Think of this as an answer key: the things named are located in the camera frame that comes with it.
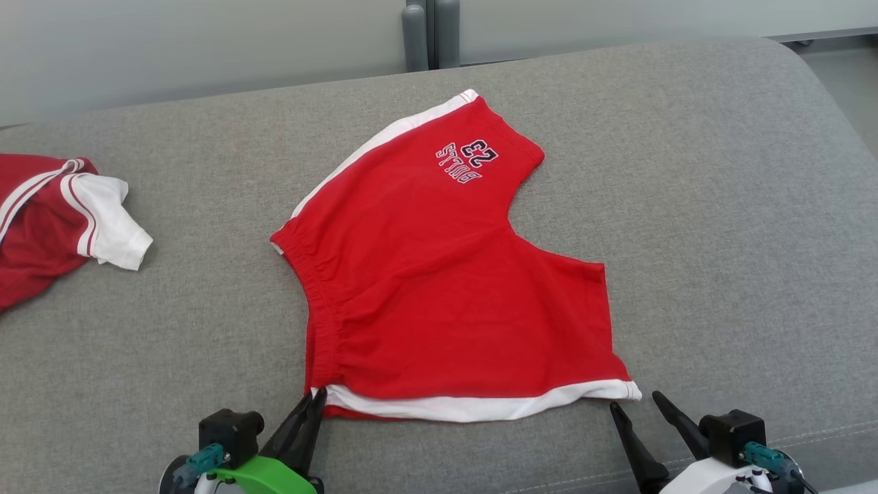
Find red shorts white trim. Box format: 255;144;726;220
270;89;643;423

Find red Bulls jersey white sleeves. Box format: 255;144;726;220
0;154;154;313

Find black cable teal plug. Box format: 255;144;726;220
743;441;820;494
171;443;230;491

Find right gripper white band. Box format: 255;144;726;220
609;391;809;494

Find grey fabric sofa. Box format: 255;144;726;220
0;38;878;494

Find grey round post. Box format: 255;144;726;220
434;0;460;69
401;0;429;72

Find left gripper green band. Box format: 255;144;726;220
159;388;328;494

